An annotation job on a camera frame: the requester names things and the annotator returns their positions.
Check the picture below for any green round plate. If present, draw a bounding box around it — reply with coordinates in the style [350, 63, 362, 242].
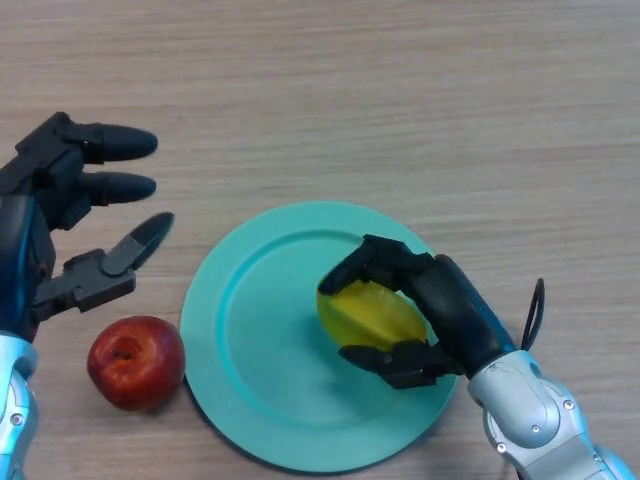
[180, 200, 459, 474]

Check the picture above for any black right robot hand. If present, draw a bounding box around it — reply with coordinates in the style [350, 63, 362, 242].
[317, 234, 517, 390]

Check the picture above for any yellow starfruit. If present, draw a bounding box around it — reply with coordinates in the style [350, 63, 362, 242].
[315, 279, 430, 354]

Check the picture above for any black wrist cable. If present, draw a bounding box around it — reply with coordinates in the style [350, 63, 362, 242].
[519, 278, 546, 352]

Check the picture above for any red apple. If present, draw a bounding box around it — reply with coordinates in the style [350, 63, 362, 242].
[87, 315, 187, 412]

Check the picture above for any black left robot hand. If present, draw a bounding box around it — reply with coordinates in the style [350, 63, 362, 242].
[0, 111, 175, 344]

